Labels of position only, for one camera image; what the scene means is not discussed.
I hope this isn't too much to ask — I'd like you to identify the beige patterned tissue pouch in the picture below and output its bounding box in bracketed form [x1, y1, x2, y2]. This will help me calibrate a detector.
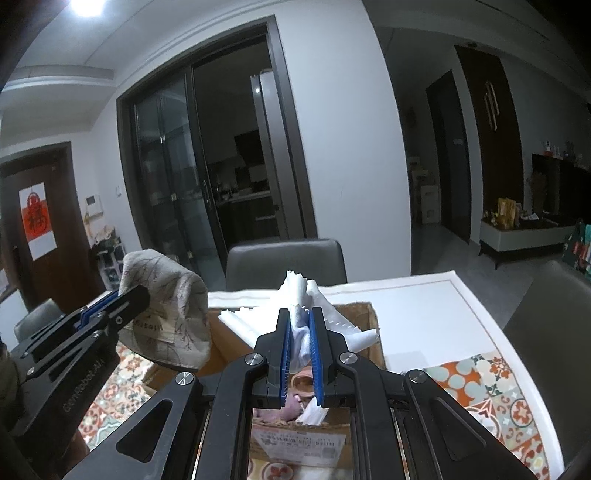
[119, 249, 211, 371]

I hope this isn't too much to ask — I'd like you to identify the purple knit cloth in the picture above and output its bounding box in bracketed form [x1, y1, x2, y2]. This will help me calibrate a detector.
[253, 394, 304, 423]

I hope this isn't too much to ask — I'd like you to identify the dusty pink small headband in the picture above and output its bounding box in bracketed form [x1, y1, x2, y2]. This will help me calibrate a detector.
[288, 364, 315, 404]

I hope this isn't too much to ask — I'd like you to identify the white cloth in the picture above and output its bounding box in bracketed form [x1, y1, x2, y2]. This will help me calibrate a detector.
[217, 269, 380, 425]

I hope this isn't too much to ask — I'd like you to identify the grey chair near left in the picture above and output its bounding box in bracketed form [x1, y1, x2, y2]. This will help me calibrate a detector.
[14, 299, 63, 343]

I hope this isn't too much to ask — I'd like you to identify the small shelf rack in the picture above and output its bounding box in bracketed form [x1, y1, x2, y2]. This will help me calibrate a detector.
[90, 226, 126, 291]

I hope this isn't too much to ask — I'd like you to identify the patterned table runner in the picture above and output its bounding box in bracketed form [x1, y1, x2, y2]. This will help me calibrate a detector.
[79, 345, 550, 479]

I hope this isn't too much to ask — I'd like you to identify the red fu door poster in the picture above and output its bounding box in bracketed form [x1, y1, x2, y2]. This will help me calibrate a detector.
[19, 182, 57, 261]

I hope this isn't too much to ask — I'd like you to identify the grey chair behind table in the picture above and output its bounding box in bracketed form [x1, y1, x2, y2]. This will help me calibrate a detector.
[226, 239, 348, 292]

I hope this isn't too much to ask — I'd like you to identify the grey chair right side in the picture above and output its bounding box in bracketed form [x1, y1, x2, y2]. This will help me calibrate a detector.
[504, 260, 590, 464]

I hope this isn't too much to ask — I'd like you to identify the white low cabinet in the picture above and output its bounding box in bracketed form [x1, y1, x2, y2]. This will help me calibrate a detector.
[479, 220, 574, 268]

